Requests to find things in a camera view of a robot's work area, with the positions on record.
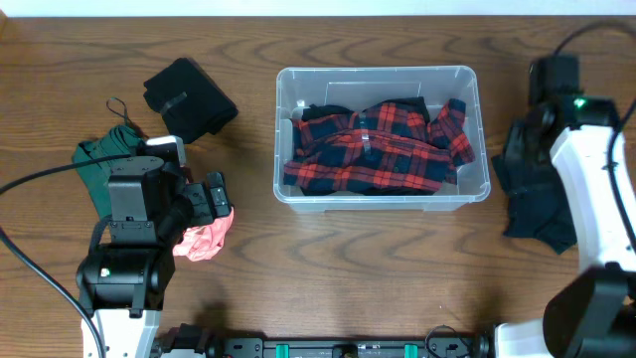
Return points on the dark navy garment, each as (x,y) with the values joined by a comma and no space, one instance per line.
(537,205)

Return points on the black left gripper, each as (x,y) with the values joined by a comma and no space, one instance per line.
(210,197)

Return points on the black folded garment with tape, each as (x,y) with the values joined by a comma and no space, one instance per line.
(189,101)

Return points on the pink garment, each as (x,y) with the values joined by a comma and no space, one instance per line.
(201,243)

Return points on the clear plastic storage bin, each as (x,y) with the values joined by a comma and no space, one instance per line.
(360,88)

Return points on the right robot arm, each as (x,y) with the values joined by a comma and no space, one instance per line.
(563,170)

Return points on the red plaid flannel shirt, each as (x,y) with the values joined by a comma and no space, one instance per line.
(392,148)

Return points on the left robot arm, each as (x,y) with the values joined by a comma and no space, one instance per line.
(130,261)

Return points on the green folded garment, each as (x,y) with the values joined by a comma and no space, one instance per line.
(121,139)

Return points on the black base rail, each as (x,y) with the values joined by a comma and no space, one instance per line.
(442,342)

